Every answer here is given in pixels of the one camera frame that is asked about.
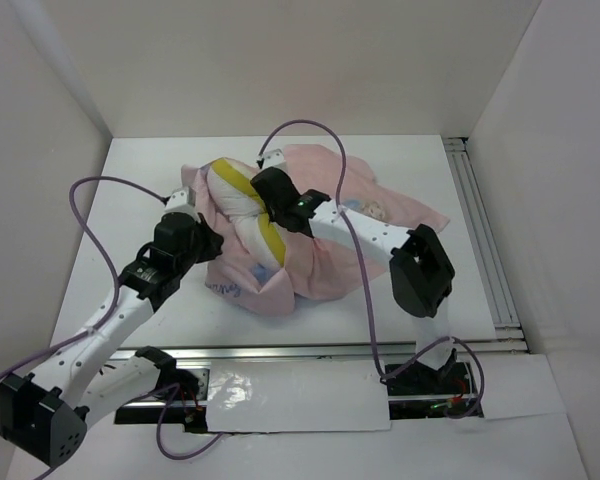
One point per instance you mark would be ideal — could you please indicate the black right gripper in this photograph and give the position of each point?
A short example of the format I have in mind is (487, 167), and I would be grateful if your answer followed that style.
(271, 213)

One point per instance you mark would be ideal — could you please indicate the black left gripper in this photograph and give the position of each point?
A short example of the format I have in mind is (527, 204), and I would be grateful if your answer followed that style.
(211, 240)

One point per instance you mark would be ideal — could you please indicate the cream quilted pillow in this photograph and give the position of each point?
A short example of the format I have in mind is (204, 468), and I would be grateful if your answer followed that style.
(229, 184)

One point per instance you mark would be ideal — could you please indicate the pink printed pillowcase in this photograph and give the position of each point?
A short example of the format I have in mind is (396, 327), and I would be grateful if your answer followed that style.
(315, 269)

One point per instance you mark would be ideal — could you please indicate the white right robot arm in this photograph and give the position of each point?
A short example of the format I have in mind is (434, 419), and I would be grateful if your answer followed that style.
(420, 270)

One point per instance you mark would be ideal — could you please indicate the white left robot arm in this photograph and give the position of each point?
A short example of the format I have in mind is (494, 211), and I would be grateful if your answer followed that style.
(48, 411)

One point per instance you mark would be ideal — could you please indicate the white cover sheet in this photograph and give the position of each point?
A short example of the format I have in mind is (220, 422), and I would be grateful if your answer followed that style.
(296, 396)

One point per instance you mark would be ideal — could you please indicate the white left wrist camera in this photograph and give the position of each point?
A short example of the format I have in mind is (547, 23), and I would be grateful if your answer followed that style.
(182, 201)

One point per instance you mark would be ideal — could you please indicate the aluminium frame rails right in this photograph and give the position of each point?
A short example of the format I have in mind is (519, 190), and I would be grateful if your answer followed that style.
(509, 332)

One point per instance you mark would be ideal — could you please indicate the aluminium front rail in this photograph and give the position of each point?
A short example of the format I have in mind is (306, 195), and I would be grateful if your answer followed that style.
(413, 394)

